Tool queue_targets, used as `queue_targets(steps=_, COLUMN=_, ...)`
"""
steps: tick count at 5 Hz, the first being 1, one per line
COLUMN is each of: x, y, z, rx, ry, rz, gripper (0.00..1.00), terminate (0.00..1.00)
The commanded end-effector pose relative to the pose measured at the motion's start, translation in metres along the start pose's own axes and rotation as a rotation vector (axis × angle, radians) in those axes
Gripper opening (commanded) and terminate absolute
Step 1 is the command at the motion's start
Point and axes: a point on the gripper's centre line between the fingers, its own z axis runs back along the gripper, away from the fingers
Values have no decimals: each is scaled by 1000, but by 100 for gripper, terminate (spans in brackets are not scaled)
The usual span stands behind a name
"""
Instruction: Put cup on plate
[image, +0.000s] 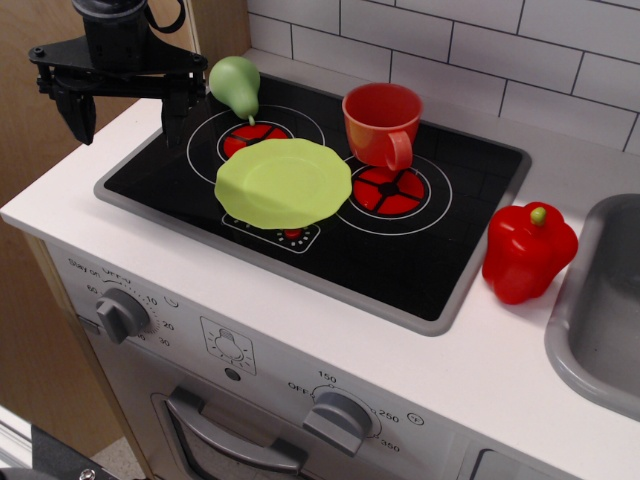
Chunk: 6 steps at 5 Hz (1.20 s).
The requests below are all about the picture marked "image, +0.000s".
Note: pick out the green plastic plate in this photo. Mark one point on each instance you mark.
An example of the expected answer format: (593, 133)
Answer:
(283, 184)

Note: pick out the red toy bell pepper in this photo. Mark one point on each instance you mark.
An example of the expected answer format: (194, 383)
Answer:
(527, 247)

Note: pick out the green toy pear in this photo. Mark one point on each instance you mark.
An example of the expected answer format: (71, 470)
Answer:
(235, 81)

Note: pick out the black toy stovetop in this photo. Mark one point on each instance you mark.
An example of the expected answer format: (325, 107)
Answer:
(405, 246)

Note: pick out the grey temperature knob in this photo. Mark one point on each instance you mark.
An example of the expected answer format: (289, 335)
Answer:
(339, 420)

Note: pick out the grey oven door handle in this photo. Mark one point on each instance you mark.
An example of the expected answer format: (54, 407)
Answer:
(280, 457)

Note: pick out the grey toy sink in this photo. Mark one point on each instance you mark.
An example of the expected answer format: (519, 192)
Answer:
(592, 337)

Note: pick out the grey timer knob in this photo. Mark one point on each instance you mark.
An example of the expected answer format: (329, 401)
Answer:
(121, 315)

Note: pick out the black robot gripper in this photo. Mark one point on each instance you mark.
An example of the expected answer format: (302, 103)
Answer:
(119, 59)

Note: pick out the red plastic cup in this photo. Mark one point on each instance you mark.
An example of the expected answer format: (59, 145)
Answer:
(381, 121)

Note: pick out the black metal base plate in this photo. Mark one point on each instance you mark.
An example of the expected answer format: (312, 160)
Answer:
(60, 461)

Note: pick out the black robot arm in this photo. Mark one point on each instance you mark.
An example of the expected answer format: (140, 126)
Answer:
(122, 10)

